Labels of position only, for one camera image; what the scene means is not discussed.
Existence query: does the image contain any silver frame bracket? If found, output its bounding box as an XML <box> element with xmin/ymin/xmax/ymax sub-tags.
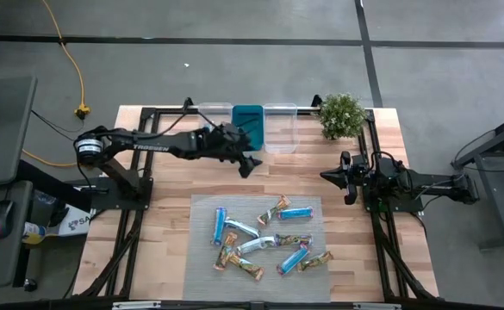
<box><xmin>113</xmin><ymin>301</ymin><xmax>162</xmax><ymax>310</ymax></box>
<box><xmin>353</xmin><ymin>303</ymin><xmax>401</xmax><ymax>310</ymax></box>

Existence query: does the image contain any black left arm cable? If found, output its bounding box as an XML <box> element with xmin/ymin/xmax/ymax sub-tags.
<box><xmin>147</xmin><ymin>99</ymin><xmax>235</xmax><ymax>139</ymax></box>

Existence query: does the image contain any potted green plant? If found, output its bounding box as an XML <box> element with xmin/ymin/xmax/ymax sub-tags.
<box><xmin>318</xmin><ymin>92</ymin><xmax>367</xmax><ymax>141</ymax></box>

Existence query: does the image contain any bottle with yellow label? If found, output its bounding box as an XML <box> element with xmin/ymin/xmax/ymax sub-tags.
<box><xmin>21</xmin><ymin>221</ymin><xmax>48</xmax><ymax>245</ymax></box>

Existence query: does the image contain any teal plastic bin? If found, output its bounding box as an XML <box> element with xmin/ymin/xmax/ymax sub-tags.
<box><xmin>231</xmin><ymin>104</ymin><xmax>264</xmax><ymax>152</ymax></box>

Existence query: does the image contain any black floor cable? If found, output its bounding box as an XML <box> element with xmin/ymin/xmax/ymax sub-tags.
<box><xmin>30</xmin><ymin>109</ymin><xmax>85</xmax><ymax>134</ymax></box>

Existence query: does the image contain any dark metal desk frame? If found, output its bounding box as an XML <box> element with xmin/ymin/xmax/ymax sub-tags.
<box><xmin>451</xmin><ymin>108</ymin><xmax>504</xmax><ymax>251</ymax></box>

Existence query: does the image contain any yellow extension cord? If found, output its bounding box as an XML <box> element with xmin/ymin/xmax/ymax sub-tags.
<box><xmin>22</xmin><ymin>148</ymin><xmax>78</xmax><ymax>169</ymax></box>
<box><xmin>40</xmin><ymin>0</ymin><xmax>92</xmax><ymax>121</ymax></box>

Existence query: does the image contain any clear plastic bin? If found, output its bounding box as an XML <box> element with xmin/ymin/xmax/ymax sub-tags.
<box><xmin>262</xmin><ymin>102</ymin><xmax>299</xmax><ymax>155</ymax></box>
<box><xmin>197</xmin><ymin>102</ymin><xmax>234</xmax><ymax>152</ymax></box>

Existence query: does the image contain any grey woven placemat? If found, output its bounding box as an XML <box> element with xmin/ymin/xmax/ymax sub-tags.
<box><xmin>182</xmin><ymin>194</ymin><xmax>333</xmax><ymax>303</ymax></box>

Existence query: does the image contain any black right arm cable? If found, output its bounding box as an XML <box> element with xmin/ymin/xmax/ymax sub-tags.
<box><xmin>365</xmin><ymin>150</ymin><xmax>408</xmax><ymax>173</ymax></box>

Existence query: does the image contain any black desk crossbar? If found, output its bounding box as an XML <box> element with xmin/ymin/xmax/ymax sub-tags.
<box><xmin>16</xmin><ymin>159</ymin><xmax>93</xmax><ymax>213</ymax></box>

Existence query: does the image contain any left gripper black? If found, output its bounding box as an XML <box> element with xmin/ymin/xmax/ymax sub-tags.
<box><xmin>199</xmin><ymin>122</ymin><xmax>264</xmax><ymax>179</ymax></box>

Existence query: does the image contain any white printed bag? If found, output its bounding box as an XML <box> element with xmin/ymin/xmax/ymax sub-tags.
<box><xmin>57</xmin><ymin>205</ymin><xmax>93</xmax><ymax>238</ymax></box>

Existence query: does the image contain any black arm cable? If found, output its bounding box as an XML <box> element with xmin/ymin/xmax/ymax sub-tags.
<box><xmin>147</xmin><ymin>99</ymin><xmax>235</xmax><ymax>139</ymax></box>
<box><xmin>365</xmin><ymin>150</ymin><xmax>408</xmax><ymax>173</ymax></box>

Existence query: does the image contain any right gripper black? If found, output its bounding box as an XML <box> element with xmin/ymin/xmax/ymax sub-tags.
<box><xmin>320</xmin><ymin>150</ymin><xmax>369</xmax><ymax>207</ymax></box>

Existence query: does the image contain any black aluminium rig frame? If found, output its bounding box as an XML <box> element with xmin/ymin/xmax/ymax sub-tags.
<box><xmin>72</xmin><ymin>96</ymin><xmax>440</xmax><ymax>310</ymax></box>

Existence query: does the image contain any black computer mouse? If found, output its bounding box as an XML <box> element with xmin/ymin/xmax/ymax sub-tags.
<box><xmin>0</xmin><ymin>200</ymin><xmax>16</xmax><ymax>240</ymax></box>

